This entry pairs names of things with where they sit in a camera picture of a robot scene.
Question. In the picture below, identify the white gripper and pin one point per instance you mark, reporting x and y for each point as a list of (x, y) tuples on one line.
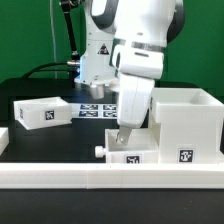
[(137, 69)]

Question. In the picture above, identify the white drawer box front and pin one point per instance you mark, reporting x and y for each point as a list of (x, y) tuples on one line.
[(141, 148)]

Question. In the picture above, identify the white drawer box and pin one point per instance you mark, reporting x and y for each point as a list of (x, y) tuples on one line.
[(42, 112), (141, 148)]

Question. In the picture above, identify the white drawer cabinet frame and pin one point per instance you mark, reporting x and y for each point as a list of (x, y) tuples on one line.
[(187, 125)]

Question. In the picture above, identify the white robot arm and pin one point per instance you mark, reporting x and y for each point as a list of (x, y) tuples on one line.
[(143, 24)]

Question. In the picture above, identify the white drawer box rear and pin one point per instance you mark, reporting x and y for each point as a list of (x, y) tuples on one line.
[(42, 112)]

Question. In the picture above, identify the marker tag sheet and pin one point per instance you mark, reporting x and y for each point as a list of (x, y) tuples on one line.
[(94, 111)]

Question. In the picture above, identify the white front rail fence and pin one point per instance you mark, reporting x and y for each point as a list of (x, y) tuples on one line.
[(100, 176)]

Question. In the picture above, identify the white left rail piece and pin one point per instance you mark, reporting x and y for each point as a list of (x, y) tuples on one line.
[(4, 139)]

